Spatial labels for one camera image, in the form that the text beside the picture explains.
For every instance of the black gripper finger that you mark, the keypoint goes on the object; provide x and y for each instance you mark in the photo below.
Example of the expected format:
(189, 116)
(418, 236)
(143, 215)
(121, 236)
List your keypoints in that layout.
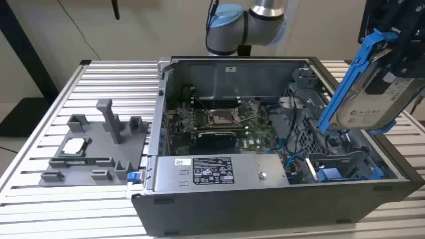
(408, 54)
(367, 22)

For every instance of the hard disk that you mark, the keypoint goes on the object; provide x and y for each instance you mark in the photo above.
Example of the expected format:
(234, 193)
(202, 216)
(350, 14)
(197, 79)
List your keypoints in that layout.
(362, 112)

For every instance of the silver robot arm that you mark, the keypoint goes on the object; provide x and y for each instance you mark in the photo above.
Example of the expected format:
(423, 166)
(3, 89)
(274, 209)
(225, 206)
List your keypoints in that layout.
(230, 32)

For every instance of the disk bay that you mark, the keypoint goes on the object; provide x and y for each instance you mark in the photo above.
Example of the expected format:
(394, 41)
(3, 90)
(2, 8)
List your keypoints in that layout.
(335, 157)

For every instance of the black RAM slot bank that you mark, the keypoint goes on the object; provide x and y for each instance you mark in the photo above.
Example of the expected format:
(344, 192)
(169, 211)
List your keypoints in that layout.
(217, 100)

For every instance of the black table corner cap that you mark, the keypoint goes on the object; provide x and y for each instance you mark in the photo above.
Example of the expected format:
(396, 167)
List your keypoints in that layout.
(86, 62)
(348, 61)

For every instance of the perforated metal drive cage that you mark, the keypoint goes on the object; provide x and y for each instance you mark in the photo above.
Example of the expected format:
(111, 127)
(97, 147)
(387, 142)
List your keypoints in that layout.
(307, 129)

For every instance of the small white case sticker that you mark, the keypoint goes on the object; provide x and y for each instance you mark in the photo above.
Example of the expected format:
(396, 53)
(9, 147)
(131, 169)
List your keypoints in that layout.
(231, 69)

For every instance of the green motherboard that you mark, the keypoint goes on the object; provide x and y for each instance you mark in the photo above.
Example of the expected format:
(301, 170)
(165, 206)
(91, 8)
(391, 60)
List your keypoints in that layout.
(263, 139)

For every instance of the CPU socket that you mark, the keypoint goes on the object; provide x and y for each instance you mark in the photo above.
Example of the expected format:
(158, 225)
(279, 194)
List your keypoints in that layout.
(222, 117)

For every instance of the thin locking lever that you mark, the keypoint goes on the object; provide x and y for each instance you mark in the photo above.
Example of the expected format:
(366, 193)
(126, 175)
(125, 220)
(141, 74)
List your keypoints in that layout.
(203, 103)

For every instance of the silver thumb screw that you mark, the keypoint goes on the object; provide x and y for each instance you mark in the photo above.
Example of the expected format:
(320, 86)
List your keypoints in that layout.
(263, 175)

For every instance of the black graphics card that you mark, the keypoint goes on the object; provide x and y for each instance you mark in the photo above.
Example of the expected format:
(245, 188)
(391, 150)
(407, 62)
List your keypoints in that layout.
(217, 142)

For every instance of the black power supply label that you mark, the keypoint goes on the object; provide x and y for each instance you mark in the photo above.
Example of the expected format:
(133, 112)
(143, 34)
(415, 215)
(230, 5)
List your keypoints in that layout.
(214, 170)

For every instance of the black hanging rod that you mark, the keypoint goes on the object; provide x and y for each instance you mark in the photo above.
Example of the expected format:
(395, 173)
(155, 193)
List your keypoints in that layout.
(115, 10)

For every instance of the white barcode sticker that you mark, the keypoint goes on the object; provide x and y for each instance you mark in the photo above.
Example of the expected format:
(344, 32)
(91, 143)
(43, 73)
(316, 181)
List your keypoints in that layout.
(183, 162)

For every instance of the black open PC case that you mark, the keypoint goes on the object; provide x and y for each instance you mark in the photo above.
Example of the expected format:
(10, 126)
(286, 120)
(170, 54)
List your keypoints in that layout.
(233, 211)

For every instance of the silver power supply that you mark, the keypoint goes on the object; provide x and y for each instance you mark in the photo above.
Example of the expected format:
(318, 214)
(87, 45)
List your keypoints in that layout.
(166, 174)

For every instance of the grey parts rack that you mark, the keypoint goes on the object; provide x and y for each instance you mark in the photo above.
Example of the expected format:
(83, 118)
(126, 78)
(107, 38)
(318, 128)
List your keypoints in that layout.
(97, 134)

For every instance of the blue case latch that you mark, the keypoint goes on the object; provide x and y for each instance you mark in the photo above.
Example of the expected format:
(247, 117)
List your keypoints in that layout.
(133, 177)

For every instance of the green RAM stick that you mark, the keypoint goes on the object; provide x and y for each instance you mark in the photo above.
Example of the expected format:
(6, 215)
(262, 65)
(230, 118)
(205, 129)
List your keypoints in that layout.
(89, 160)

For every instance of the silver CPU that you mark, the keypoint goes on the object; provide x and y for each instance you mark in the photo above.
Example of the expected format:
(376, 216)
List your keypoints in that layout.
(75, 146)

